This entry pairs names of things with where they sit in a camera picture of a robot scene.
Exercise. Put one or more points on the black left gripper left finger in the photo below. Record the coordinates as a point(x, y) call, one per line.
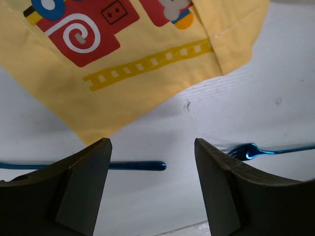
point(62, 199)

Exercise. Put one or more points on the blue metal fork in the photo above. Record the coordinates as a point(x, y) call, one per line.
point(250, 151)

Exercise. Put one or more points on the yellow cartoon vehicle placemat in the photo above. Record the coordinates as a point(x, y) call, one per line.
point(101, 64)

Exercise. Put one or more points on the blue metal spoon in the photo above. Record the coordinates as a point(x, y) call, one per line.
point(133, 165)

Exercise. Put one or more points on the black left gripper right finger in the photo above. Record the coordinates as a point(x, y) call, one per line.
point(241, 200)

